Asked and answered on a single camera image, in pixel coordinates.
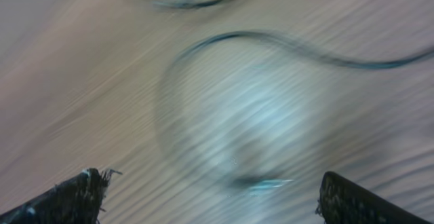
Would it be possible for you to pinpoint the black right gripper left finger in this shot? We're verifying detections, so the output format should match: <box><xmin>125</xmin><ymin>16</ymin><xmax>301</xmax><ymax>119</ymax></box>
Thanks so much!
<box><xmin>1</xmin><ymin>168</ymin><xmax>120</xmax><ymax>224</ymax></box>

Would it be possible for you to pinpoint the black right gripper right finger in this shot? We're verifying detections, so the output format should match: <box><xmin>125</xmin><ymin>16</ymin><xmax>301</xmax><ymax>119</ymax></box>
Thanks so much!
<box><xmin>315</xmin><ymin>171</ymin><xmax>429</xmax><ymax>224</ymax></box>

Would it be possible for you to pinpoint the black round plug cable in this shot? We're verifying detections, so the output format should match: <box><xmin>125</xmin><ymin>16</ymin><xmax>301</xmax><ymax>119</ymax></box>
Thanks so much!
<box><xmin>151</xmin><ymin>0</ymin><xmax>434</xmax><ymax>189</ymax></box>

